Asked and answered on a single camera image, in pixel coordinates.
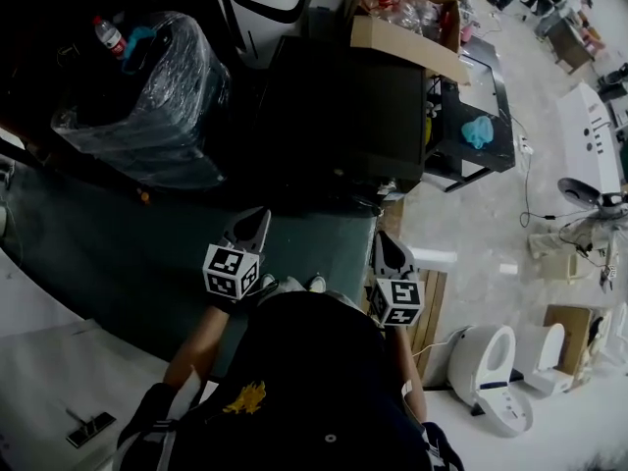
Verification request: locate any black pouch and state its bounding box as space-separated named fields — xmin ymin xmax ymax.
xmin=125 ymin=31 xmax=166 ymax=73

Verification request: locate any black sink table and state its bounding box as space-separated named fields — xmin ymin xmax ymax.
xmin=422 ymin=33 xmax=517 ymax=194

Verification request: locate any white sink basin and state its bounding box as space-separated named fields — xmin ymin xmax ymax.
xmin=456 ymin=49 xmax=496 ymax=113

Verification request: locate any open cardboard box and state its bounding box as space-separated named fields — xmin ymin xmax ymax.
xmin=347 ymin=0 xmax=472 ymax=86

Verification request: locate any person's right forearm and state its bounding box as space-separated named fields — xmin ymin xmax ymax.
xmin=385 ymin=324 xmax=428 ymax=424

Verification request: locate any water bottle red label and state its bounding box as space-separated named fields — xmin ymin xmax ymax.
xmin=92 ymin=16 xmax=129 ymax=62

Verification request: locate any wooden slatted board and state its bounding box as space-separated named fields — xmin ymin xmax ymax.
xmin=390 ymin=266 xmax=448 ymax=390

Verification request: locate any grey metal box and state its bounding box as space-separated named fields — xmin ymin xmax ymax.
xmin=307 ymin=0 xmax=347 ymax=36

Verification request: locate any white panel with black knobs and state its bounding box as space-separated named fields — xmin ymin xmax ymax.
xmin=555 ymin=80 xmax=623 ymax=191

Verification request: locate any black washing machine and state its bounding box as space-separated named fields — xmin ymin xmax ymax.
xmin=252 ymin=35 xmax=427 ymax=205

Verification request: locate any person's left forearm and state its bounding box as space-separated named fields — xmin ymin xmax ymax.
xmin=163 ymin=304 xmax=232 ymax=387

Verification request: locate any black metal bracket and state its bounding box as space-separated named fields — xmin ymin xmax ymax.
xmin=66 ymin=411 xmax=118 ymax=448

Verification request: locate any clear plastic packaging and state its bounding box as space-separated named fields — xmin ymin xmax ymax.
xmin=392 ymin=0 xmax=453 ymax=44

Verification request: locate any clear plastic jug red handle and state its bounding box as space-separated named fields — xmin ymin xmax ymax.
xmin=361 ymin=0 xmax=409 ymax=19

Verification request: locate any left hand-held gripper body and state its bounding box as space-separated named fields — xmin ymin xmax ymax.
xmin=202 ymin=242 xmax=267 ymax=316

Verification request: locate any brown cardboard sheet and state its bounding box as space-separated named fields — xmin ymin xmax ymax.
xmin=543 ymin=303 xmax=596 ymax=377

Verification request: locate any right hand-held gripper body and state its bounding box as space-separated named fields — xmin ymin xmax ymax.
xmin=368 ymin=275 xmax=426 ymax=328

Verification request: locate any black white backpack device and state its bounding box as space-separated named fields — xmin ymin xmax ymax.
xmin=557 ymin=177 xmax=628 ymax=213

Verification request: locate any plastic-wrapped black appliance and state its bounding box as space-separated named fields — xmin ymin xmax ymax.
xmin=50 ymin=11 xmax=233 ymax=191

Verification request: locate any black floor cable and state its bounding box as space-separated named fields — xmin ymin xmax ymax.
xmin=518 ymin=115 xmax=556 ymax=229

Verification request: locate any person's dark t-shirt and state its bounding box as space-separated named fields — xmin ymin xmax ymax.
xmin=115 ymin=289 xmax=465 ymax=471

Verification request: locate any teal rubber glove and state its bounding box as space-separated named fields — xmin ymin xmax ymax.
xmin=121 ymin=26 xmax=159 ymax=76

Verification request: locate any dark green floor mat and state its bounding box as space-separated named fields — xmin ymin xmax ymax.
xmin=9 ymin=162 xmax=382 ymax=380

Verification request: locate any white toilet seat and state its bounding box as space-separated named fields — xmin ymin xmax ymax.
xmin=445 ymin=324 xmax=536 ymax=440

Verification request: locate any light blue crumpled cloth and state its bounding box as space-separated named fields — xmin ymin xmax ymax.
xmin=460 ymin=115 xmax=496 ymax=149

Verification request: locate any white toilet seat unit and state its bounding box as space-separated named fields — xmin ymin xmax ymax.
xmin=517 ymin=322 xmax=579 ymax=395

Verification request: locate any small wooden cabinet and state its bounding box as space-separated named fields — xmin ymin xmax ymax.
xmin=544 ymin=17 xmax=598 ymax=76

